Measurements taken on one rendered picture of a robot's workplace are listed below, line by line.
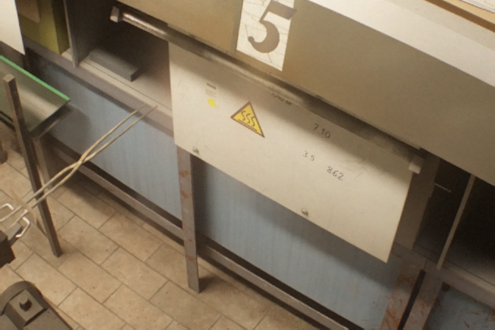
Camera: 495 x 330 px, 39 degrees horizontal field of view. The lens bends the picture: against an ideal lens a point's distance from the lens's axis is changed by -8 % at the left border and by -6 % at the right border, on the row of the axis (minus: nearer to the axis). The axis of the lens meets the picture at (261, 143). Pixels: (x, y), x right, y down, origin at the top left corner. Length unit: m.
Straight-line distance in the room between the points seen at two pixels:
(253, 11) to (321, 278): 1.21
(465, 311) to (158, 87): 1.07
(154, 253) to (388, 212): 1.42
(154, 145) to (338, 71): 1.28
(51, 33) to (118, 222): 0.94
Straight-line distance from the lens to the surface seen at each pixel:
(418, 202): 1.65
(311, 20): 1.09
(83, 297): 2.71
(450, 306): 1.98
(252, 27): 1.16
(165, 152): 2.28
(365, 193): 1.52
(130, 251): 2.80
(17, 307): 2.48
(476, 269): 1.79
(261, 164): 1.67
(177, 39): 1.42
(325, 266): 2.14
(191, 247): 2.45
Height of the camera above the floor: 2.26
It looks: 46 degrees down
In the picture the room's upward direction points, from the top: 3 degrees clockwise
